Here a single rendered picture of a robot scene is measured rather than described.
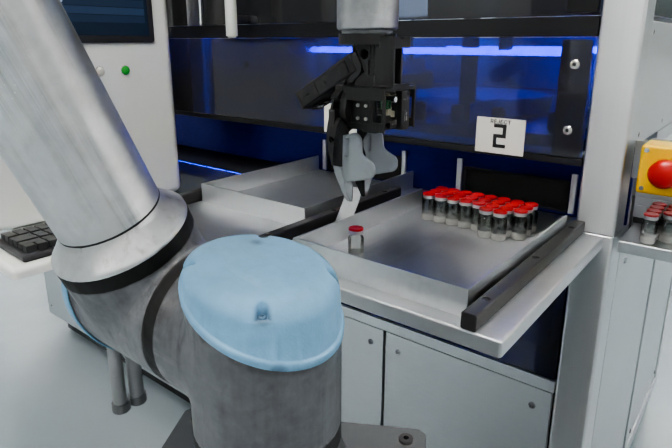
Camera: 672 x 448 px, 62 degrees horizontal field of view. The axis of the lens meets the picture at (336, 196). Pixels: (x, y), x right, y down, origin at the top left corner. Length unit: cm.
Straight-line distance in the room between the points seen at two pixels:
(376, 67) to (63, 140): 39
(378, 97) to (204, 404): 40
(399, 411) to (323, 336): 92
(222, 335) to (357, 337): 92
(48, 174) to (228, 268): 14
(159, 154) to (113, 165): 100
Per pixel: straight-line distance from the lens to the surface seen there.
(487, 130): 98
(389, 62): 67
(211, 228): 93
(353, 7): 68
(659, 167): 89
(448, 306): 65
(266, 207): 95
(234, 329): 37
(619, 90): 92
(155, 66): 142
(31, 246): 111
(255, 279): 39
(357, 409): 138
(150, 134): 142
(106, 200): 44
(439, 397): 122
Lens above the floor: 117
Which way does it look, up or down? 16 degrees down
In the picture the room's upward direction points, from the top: straight up
